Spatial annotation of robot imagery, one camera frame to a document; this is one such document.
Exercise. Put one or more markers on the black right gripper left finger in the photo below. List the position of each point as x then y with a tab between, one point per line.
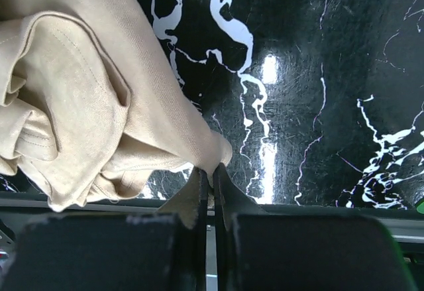
105	250

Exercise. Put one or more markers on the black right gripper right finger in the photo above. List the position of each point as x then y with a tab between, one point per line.
257	250

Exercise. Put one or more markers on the beige t shirt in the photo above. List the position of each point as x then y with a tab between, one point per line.
90	106

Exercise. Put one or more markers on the green plastic folder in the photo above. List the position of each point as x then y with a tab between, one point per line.
419	206

